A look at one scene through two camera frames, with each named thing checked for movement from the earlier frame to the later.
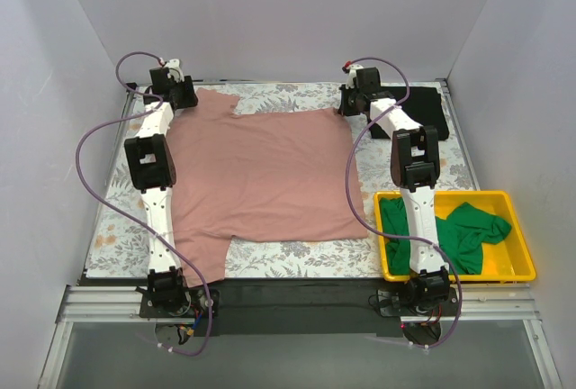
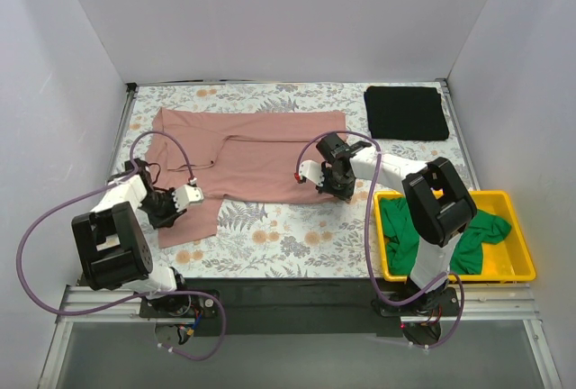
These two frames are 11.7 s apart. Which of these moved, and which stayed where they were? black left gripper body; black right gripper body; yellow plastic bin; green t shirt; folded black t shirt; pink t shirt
Moved: black right gripper body; black left gripper body
Stayed: folded black t shirt; yellow plastic bin; green t shirt; pink t shirt
